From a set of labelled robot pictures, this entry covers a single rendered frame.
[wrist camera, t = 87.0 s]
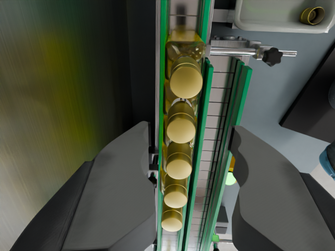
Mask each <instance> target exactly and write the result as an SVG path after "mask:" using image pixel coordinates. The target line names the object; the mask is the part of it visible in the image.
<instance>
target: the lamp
mask: <svg viewBox="0 0 335 251"><path fill-rule="evenodd" d="M235 181H236V179H235V178H234V177H233V174H232V171H228V175H227V179H226V184H227V185H232V184H234V183H235Z"/></svg>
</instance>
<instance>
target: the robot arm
mask: <svg viewBox="0 0 335 251"><path fill-rule="evenodd" d="M149 146H151V122H146V121H142V122H140V123H138V124H137V125H135V126H134V127H132V128H131V129H129V130H128V131H126V132H125V133H123V134H122V135H120V136H119V137H117V138H116V139H114V140H113V141H112V142H110V143H109V144H108V145H106V146H105V147H104V148H103V149H102V150H101V151H100V152H99V153H98V154H97V155H96V156H95V157H94V158H93V160H92V161H85V162H84V163H83V164H82V165H81V166H80V167H79V168H78V169H77V170H76V172H75V173H74V174H73V175H72V176H71V177H70V178H69V179H68V180H67V181H66V182H65V184H64V185H63V186H62V187H61V188H60V189H59V190H58V191H57V192H56V193H55V194H54V196H53V197H52V198H51V199H50V200H49V201H48V202H47V203H46V204H45V205H44V206H43V208H42V209H41V210H40V211H39V212H38V213H37V214H36V215H35V217H34V218H33V219H32V220H31V221H30V223H29V224H28V225H27V226H26V228H25V229H24V230H23V232H22V233H21V234H20V236H19V237H18V239H17V240H16V241H15V243H14V244H13V246H12V247H11V249H10V251H144V250H145V249H146V248H148V247H149V246H150V245H151V244H152V243H153V242H154V240H155V238H156V203H155V192H154V185H153V183H152V182H151V181H150V180H149V179H148V178H147V177H146V174H147V173H148V171H149V149H148V148H149ZM228 150H230V152H231V153H232V154H233V156H234V158H235V163H234V168H233V172H232V174H233V177H234V178H235V179H236V181H237V182H238V184H239V186H240V189H239V192H238V196H237V200H236V203H235V207H234V211H233V214H232V242H233V244H234V246H235V248H236V249H237V250H238V251H335V198H334V197H333V196H332V195H331V194H330V193H329V192H328V191H327V190H326V189H325V188H324V187H323V186H322V185H321V184H320V183H319V182H317V181H316V180H315V179H314V178H313V177H312V176H311V175H310V174H309V173H302V172H300V171H299V170H298V169H297V168H296V167H295V166H294V165H293V164H292V163H291V162H290V161H289V160H288V159H287V158H286V157H285V156H284V155H283V154H281V153H280V152H279V151H278V150H276V149H275V148H274V147H272V146H271V145H269V144H268V143H266V142H265V141H263V140H262V139H260V138H259V137H257V136H256V135H254V134H253V133H251V132H250V131H248V130H247V129H245V128H244V127H242V126H240V125H230V126H229V127H228ZM319 161H320V164H321V166H322V168H323V169H324V171H325V172H326V173H327V174H328V175H329V176H331V177H332V178H333V180H334V181H335V140H334V141H333V142H332V143H331V144H329V145H328V146H327V147H326V148H325V150H324V151H323V152H322V153H321V154H320V156H319Z"/></svg>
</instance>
